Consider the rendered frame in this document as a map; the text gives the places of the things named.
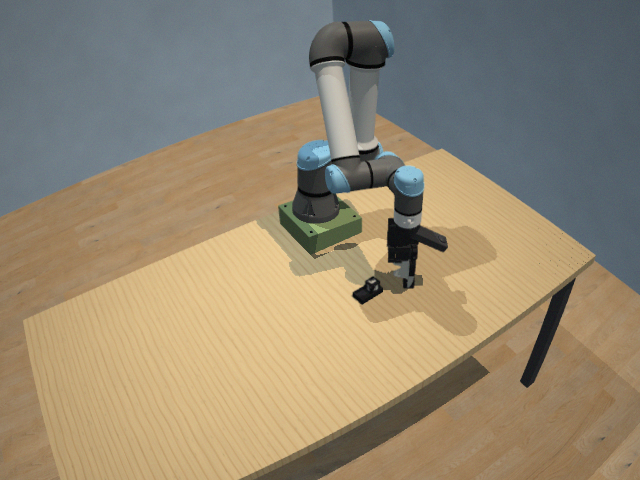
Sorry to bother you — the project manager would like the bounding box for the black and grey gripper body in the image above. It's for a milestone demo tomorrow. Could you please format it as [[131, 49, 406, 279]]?
[[387, 218, 420, 263]]

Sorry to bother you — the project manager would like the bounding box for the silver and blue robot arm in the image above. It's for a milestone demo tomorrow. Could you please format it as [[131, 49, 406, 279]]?
[[292, 20, 424, 229]]

